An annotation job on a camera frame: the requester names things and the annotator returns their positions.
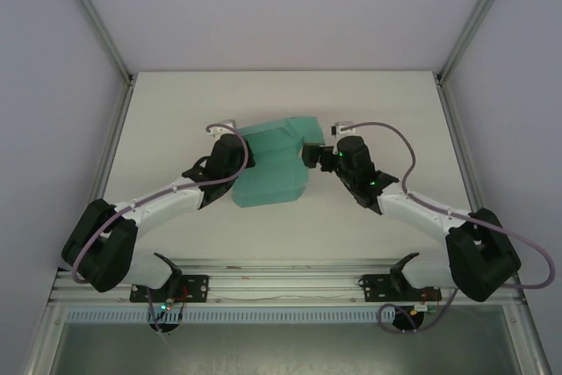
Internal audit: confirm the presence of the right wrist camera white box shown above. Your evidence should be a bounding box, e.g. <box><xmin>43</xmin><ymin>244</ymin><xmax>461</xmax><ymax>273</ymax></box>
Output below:
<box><xmin>329</xmin><ymin>120</ymin><xmax>355</xmax><ymax>137</ymax></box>

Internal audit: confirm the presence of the teal green cloth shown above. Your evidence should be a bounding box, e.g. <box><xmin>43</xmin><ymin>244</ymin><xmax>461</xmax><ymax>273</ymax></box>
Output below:
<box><xmin>231</xmin><ymin>114</ymin><xmax>326</xmax><ymax>209</ymax></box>

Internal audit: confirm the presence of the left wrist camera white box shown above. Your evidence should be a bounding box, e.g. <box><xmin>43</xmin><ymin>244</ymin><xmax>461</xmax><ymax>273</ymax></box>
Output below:
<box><xmin>205</xmin><ymin>119</ymin><xmax>238</xmax><ymax>137</ymax></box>

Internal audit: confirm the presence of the slotted cable duct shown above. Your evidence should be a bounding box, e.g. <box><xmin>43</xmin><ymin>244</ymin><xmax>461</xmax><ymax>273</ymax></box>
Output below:
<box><xmin>64</xmin><ymin>307</ymin><xmax>399</xmax><ymax>324</ymax></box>

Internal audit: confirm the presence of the aluminium mounting rail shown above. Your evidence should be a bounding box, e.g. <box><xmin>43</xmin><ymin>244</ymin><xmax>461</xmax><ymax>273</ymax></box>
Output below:
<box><xmin>47</xmin><ymin>260</ymin><xmax>527</xmax><ymax>306</ymax></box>

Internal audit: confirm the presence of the aluminium frame post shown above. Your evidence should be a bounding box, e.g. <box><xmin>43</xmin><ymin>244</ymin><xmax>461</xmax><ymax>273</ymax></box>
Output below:
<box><xmin>436</xmin><ymin>0</ymin><xmax>523</xmax><ymax>84</ymax></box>
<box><xmin>53</xmin><ymin>0</ymin><xmax>134</xmax><ymax>84</ymax></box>

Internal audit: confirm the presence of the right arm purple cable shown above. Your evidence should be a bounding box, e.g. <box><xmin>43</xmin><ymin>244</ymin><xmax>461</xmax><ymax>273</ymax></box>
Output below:
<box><xmin>342</xmin><ymin>119</ymin><xmax>557</xmax><ymax>292</ymax></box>

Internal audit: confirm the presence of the black cable grommet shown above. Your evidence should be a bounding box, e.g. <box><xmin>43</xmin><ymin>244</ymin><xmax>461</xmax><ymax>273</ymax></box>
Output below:
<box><xmin>392</xmin><ymin>304</ymin><xmax>426</xmax><ymax>333</ymax></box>

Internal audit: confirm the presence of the grey metal sheet panel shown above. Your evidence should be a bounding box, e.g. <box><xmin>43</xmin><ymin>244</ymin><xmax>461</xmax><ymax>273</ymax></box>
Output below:
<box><xmin>43</xmin><ymin>321</ymin><xmax>526</xmax><ymax>375</ymax></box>

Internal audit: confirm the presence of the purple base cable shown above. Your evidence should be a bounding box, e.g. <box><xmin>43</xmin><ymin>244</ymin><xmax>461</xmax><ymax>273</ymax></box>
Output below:
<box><xmin>147</xmin><ymin>289</ymin><xmax>170</xmax><ymax>336</ymax></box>
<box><xmin>378</xmin><ymin>291</ymin><xmax>460</xmax><ymax>335</ymax></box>

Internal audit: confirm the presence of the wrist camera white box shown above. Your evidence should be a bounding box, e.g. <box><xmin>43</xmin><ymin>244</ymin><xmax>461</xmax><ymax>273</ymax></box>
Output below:
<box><xmin>205</xmin><ymin>119</ymin><xmax>238</xmax><ymax>137</ymax></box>
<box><xmin>329</xmin><ymin>120</ymin><xmax>355</xmax><ymax>137</ymax></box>

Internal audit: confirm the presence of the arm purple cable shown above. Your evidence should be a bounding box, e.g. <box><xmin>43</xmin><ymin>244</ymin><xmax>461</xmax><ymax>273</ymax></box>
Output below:
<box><xmin>342</xmin><ymin>119</ymin><xmax>557</xmax><ymax>292</ymax></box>
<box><xmin>69</xmin><ymin>122</ymin><xmax>252</xmax><ymax>285</ymax></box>

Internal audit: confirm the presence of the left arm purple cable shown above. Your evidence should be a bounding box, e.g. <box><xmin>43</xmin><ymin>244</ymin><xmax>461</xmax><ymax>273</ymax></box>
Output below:
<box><xmin>69</xmin><ymin>122</ymin><xmax>252</xmax><ymax>285</ymax></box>

